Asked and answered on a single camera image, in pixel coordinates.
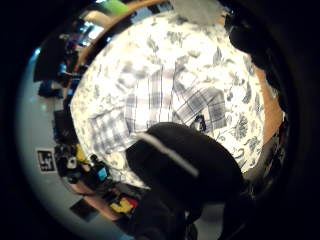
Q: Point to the grey plaid shirt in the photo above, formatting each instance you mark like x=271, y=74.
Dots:
x=150, y=100

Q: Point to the yellow and red object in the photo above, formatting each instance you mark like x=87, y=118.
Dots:
x=124, y=205

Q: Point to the black and white marker tag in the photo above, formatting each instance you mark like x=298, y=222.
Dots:
x=45, y=160

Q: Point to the blue box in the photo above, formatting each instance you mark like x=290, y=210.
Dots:
x=102, y=173

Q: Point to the black square tile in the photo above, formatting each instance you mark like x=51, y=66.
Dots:
x=84, y=210

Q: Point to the green object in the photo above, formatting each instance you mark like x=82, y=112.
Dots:
x=115, y=6

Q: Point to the white floral tablecloth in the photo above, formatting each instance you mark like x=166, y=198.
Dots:
x=186, y=50

